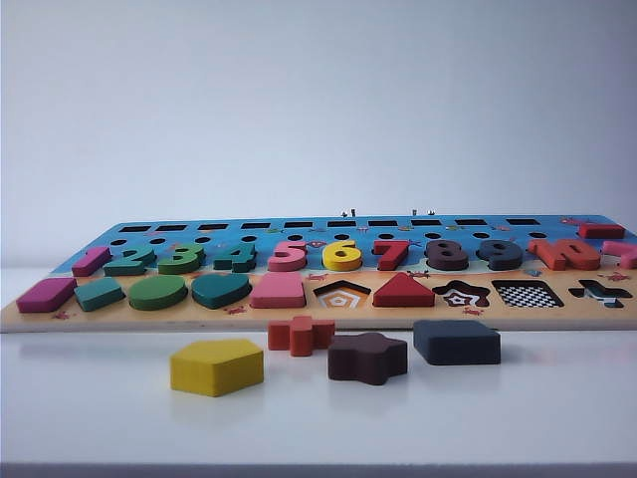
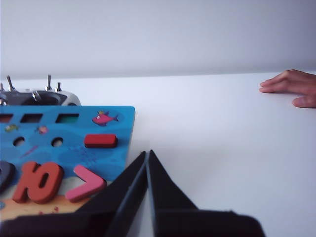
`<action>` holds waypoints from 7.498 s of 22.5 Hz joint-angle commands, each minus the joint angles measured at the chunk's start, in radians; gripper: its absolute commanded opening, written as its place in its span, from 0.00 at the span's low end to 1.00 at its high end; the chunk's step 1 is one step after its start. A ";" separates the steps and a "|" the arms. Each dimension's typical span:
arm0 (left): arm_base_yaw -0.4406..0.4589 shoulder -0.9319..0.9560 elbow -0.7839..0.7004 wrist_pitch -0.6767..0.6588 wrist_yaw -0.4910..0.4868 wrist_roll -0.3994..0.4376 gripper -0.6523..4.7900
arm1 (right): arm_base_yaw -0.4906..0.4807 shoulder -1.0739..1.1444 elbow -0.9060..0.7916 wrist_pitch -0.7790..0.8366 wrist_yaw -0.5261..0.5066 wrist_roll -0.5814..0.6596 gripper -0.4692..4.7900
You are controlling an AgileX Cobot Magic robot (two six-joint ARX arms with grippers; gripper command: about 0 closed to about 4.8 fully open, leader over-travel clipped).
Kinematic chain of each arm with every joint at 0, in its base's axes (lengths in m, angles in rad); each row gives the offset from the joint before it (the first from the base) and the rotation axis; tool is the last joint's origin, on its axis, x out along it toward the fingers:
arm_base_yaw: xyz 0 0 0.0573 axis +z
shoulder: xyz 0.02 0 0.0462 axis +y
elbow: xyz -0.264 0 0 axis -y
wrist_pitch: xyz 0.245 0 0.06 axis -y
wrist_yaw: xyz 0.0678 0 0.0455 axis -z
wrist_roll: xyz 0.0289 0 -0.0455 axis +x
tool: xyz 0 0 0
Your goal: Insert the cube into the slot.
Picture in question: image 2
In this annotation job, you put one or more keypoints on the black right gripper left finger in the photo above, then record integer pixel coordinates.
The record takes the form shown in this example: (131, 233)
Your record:
(123, 197)

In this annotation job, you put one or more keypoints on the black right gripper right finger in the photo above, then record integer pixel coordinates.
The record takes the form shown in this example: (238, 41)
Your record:
(168, 192)

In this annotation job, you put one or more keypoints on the bare person hand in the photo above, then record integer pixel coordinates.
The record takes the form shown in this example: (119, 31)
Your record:
(293, 84)

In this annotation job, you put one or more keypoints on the pink greater-than sign piece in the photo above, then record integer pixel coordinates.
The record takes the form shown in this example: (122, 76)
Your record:
(89, 185)

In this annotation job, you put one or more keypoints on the red minus sign piece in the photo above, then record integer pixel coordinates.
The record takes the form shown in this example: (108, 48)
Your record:
(100, 141)

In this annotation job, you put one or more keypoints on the blue wooden puzzle board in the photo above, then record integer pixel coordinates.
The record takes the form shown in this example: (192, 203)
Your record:
(74, 155)

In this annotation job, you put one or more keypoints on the orange number ten piece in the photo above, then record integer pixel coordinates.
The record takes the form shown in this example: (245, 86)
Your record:
(27, 182)

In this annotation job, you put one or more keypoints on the dark blue number nine piece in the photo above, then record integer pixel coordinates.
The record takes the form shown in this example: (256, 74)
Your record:
(6, 175)

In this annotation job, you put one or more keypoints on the grey radio remote controller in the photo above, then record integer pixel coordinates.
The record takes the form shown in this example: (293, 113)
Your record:
(49, 98)

